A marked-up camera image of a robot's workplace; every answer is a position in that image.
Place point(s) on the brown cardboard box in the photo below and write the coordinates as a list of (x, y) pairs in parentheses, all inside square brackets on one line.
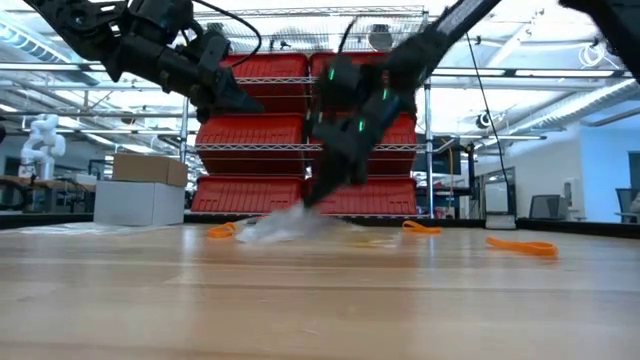
[(147, 170)]

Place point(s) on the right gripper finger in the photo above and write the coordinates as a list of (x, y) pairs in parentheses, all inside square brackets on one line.
[(330, 170), (360, 167)]

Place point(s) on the clear plastic zip bag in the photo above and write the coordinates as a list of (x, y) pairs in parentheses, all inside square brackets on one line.
[(290, 225), (90, 229)]

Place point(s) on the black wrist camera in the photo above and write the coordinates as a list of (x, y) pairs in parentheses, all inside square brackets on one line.
[(340, 82), (160, 15)]

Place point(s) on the white box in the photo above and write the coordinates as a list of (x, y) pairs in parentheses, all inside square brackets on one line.
[(135, 205)]

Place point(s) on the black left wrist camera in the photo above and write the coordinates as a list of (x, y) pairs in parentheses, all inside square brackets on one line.
[(160, 15)]

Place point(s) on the black monitor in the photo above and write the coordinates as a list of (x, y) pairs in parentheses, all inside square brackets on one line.
[(445, 160)]

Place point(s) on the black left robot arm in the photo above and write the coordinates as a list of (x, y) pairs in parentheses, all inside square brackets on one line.
[(75, 25)]

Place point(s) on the grey office chair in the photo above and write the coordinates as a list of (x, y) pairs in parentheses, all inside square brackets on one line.
[(547, 207)]

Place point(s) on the person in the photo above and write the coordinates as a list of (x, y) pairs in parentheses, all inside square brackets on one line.
[(636, 205)]

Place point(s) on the dark office chair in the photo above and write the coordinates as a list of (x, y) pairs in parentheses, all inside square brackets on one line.
[(622, 200)]

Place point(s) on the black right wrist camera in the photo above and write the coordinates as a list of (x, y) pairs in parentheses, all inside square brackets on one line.
[(340, 82)]

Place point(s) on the white framed board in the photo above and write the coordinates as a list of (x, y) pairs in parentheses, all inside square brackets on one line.
[(497, 197)]

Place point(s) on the wooden top workbench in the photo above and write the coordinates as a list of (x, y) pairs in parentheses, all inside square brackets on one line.
[(50, 182)]

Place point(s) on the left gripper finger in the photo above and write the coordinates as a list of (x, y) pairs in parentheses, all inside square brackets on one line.
[(232, 90), (235, 110)]

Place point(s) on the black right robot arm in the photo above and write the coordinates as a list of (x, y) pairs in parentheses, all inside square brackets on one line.
[(425, 50)]

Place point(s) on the white wall dispenser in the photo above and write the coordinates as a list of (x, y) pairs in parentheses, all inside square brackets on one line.
[(572, 195)]

